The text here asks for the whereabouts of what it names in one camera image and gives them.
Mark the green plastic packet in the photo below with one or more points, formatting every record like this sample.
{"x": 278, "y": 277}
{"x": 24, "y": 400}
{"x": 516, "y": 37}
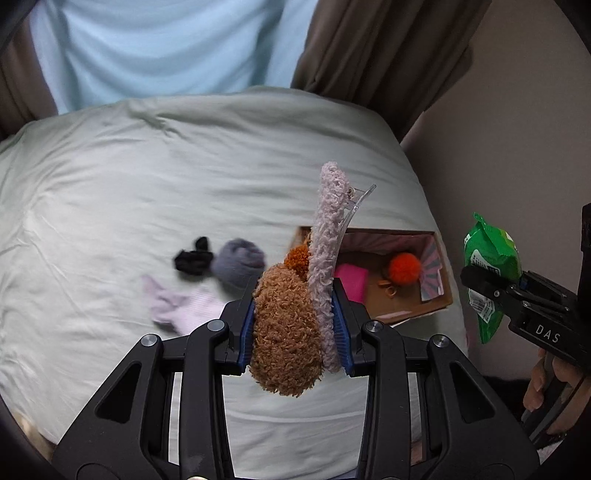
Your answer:
{"x": 494, "y": 258}

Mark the brown curtain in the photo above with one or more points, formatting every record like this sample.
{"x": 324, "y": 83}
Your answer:
{"x": 23, "y": 92}
{"x": 392, "y": 55}

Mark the cardboard box with patterned lining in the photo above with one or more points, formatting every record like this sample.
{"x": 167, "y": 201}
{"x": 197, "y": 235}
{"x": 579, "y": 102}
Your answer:
{"x": 434, "y": 295}

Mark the black scrunchie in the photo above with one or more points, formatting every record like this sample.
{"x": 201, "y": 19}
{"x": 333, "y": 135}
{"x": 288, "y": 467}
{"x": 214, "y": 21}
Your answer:
{"x": 194, "y": 261}

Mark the person's right hand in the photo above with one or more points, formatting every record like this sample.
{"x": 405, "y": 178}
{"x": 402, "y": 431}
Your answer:
{"x": 577, "y": 392}

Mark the light blue sheer curtain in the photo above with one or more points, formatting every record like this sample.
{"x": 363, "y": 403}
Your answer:
{"x": 161, "y": 46}

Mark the orange-brown pom-pom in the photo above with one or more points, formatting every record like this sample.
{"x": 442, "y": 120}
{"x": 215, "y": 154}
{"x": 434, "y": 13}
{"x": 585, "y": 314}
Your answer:
{"x": 296, "y": 259}

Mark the pink folded cloth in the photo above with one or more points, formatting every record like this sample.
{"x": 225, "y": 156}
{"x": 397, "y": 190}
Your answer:
{"x": 352, "y": 281}

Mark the grey rolled socks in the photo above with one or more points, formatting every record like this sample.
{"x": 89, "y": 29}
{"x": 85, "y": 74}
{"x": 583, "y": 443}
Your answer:
{"x": 238, "y": 268}

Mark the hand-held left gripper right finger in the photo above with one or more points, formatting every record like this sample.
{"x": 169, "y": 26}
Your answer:
{"x": 342, "y": 332}

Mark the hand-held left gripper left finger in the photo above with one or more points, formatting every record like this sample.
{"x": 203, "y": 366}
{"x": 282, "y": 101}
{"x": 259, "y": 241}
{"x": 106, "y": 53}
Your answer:
{"x": 246, "y": 332}

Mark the pale pink sock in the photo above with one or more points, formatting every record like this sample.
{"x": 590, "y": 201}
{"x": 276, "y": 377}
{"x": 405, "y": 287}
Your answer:
{"x": 182, "y": 308}

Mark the brown fluffy plush hair clip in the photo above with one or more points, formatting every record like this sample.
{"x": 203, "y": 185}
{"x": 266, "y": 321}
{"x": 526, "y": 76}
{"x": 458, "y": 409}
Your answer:
{"x": 284, "y": 332}

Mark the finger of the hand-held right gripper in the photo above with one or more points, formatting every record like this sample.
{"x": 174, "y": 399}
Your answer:
{"x": 549, "y": 290}
{"x": 485, "y": 281}

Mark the bright orange pom-pom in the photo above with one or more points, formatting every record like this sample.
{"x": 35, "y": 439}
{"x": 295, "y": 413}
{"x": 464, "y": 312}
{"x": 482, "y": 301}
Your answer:
{"x": 404, "y": 269}

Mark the pale green bed blanket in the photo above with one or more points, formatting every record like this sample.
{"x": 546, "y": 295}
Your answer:
{"x": 138, "y": 184}

